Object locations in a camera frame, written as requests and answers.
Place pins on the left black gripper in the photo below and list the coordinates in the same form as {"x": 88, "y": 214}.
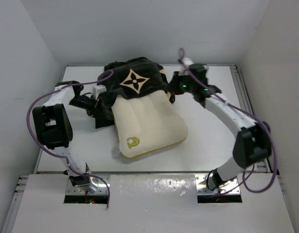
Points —
{"x": 91, "y": 112}

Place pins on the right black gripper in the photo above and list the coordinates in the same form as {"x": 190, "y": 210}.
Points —
{"x": 174, "y": 84}

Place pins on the cream yellow pillow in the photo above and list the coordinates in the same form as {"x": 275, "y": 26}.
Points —
{"x": 146, "y": 124}

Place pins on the black floral pillowcase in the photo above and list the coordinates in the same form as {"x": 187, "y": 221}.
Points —
{"x": 131, "y": 79}

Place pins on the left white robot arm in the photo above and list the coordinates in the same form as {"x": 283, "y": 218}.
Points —
{"x": 54, "y": 131}

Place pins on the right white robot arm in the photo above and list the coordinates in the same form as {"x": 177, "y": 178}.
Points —
{"x": 252, "y": 143}

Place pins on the white front cover board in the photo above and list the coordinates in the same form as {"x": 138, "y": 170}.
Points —
{"x": 148, "y": 204}

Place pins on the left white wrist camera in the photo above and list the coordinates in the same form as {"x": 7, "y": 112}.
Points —
{"x": 97, "y": 90}

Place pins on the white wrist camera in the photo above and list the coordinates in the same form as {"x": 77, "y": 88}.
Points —
{"x": 186, "y": 62}
{"x": 97, "y": 90}

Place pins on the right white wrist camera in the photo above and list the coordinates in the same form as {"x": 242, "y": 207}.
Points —
{"x": 186, "y": 62}

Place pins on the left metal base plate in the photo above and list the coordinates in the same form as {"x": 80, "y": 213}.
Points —
{"x": 80, "y": 185}

